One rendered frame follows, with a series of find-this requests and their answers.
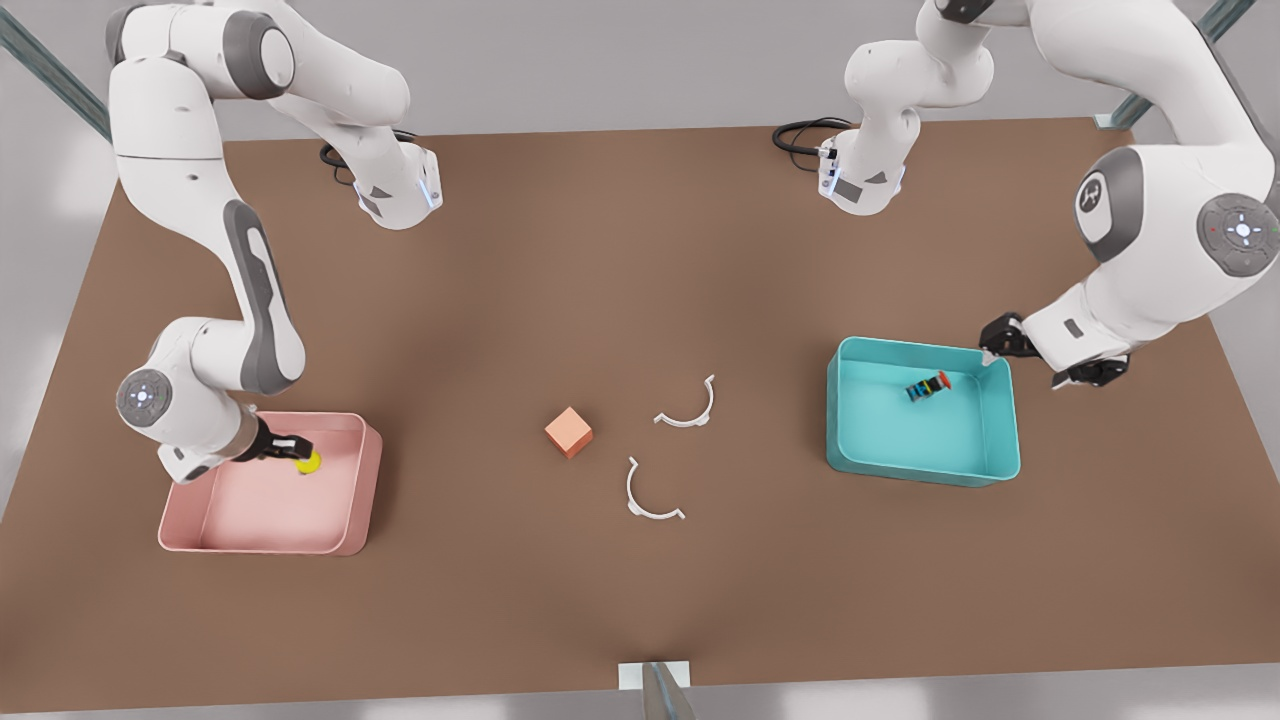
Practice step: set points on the blue storage box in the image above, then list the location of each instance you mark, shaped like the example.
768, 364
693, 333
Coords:
920, 440

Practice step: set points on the orange cube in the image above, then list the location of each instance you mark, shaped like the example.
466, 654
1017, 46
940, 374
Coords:
568, 432

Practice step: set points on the red button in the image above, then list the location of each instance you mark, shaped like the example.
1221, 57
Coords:
928, 386

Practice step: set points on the pink storage box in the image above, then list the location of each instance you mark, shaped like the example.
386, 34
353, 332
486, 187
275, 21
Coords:
280, 510

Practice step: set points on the white curved clip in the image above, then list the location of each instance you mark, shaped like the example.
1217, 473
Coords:
690, 417
636, 500

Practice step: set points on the silver frame post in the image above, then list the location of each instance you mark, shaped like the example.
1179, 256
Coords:
55, 75
1150, 95
660, 690

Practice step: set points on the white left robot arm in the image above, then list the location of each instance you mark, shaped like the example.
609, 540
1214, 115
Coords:
1150, 250

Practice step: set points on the yellow button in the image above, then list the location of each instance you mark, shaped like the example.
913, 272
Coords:
309, 463

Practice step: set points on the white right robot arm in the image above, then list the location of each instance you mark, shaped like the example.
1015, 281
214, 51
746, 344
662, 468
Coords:
180, 170

